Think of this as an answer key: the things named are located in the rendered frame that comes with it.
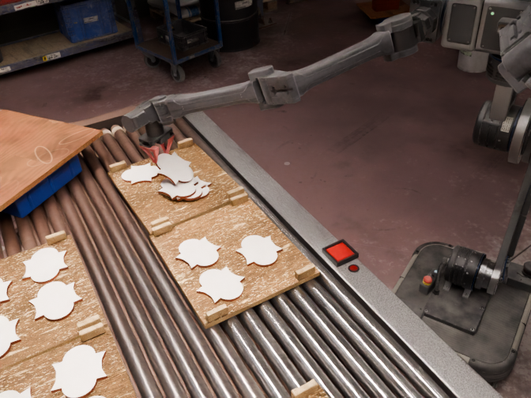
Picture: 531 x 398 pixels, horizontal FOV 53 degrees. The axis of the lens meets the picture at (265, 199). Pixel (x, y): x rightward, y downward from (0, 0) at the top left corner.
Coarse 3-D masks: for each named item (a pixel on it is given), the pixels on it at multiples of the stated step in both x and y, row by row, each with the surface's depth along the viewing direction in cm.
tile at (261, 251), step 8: (248, 240) 156; (256, 240) 156; (264, 240) 156; (240, 248) 154; (248, 248) 154; (256, 248) 153; (264, 248) 153; (272, 248) 153; (280, 248) 153; (248, 256) 151; (256, 256) 151; (264, 256) 151; (272, 256) 150; (248, 264) 149; (256, 264) 149; (264, 264) 148; (272, 264) 149
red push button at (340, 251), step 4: (340, 244) 155; (344, 244) 155; (332, 248) 154; (336, 248) 154; (340, 248) 154; (344, 248) 154; (348, 248) 154; (332, 252) 153; (336, 252) 153; (340, 252) 153; (344, 252) 153; (348, 252) 153; (352, 252) 152; (336, 256) 152; (340, 256) 151; (344, 256) 151; (348, 256) 151; (340, 260) 150
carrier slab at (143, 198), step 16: (144, 160) 196; (192, 160) 194; (208, 160) 194; (112, 176) 189; (160, 176) 187; (208, 176) 186; (224, 176) 185; (128, 192) 181; (144, 192) 180; (224, 192) 178; (144, 208) 173; (160, 208) 172; (176, 208) 172; (192, 208) 172; (208, 208) 171; (144, 224) 166; (176, 224) 167
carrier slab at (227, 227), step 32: (192, 224) 165; (224, 224) 164; (256, 224) 163; (160, 256) 155; (224, 256) 153; (288, 256) 152; (192, 288) 143; (256, 288) 142; (288, 288) 143; (224, 320) 136
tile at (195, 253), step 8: (192, 240) 158; (200, 240) 157; (184, 248) 155; (192, 248) 155; (200, 248) 155; (208, 248) 154; (216, 248) 154; (184, 256) 152; (192, 256) 152; (200, 256) 152; (208, 256) 152; (216, 256) 152; (192, 264) 150; (200, 264) 149; (208, 264) 149
